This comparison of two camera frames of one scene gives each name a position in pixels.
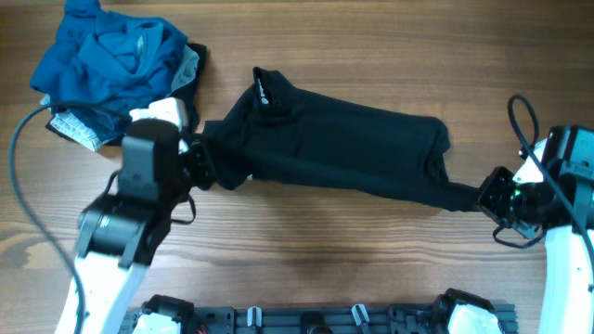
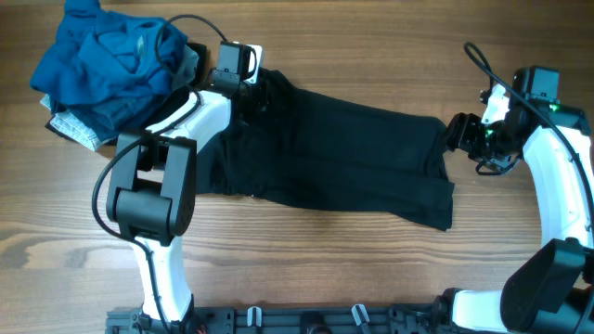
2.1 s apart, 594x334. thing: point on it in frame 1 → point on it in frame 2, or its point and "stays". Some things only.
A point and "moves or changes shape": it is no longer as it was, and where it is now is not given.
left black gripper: x=199 y=150 → x=259 y=101
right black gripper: x=497 y=178 → x=460 y=132
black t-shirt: x=284 y=134 moves or changes shape
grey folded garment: x=187 y=68 stays
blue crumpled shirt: x=101 y=66 stays
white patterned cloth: x=67 y=124 stays
